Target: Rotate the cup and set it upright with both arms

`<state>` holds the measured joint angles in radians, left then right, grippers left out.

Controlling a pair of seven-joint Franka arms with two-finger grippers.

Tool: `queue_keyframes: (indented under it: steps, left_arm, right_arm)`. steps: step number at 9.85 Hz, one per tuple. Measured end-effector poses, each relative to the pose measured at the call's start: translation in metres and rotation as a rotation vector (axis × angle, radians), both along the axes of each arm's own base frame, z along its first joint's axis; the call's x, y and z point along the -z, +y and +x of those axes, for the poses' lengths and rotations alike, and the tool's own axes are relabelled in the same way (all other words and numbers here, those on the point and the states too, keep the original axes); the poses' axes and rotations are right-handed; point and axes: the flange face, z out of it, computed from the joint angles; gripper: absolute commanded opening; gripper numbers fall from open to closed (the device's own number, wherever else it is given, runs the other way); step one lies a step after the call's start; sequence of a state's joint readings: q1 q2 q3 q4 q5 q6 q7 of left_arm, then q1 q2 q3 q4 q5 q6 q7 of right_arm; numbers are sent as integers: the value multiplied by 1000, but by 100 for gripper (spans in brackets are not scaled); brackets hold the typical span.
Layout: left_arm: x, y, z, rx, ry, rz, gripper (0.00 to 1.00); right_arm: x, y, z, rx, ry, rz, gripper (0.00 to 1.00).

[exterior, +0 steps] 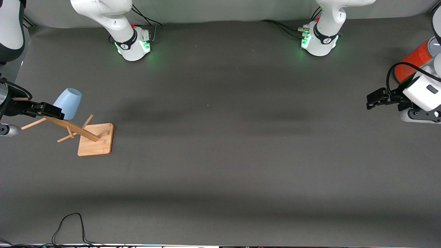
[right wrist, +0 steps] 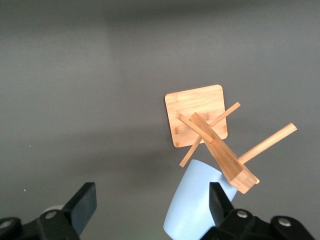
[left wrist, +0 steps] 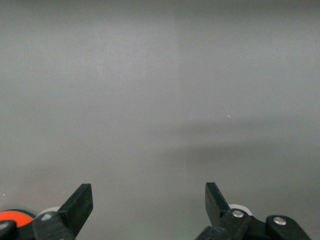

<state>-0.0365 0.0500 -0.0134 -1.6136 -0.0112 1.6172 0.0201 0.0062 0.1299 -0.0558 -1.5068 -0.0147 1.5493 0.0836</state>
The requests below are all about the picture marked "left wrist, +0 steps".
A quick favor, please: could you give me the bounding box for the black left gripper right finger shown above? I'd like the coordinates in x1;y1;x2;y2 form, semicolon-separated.
194;182;252;240

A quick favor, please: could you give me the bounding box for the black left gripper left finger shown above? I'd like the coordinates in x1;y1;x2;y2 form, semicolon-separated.
32;183;94;240

